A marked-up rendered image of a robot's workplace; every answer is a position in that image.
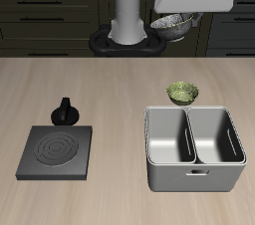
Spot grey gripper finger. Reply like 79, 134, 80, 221
191, 12, 204, 28

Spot black speckled bowl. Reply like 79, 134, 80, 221
149, 13, 194, 43

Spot green bowl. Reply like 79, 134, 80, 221
165, 81, 200, 107

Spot white two-bin basket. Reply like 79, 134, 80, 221
143, 105, 248, 193

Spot dark kitchen cupboards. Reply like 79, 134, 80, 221
0, 0, 255, 59

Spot round black stove knob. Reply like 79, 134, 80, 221
50, 97, 81, 126

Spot dark grey stove plate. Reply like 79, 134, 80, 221
15, 124, 94, 181

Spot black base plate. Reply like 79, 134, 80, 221
88, 24, 166, 55

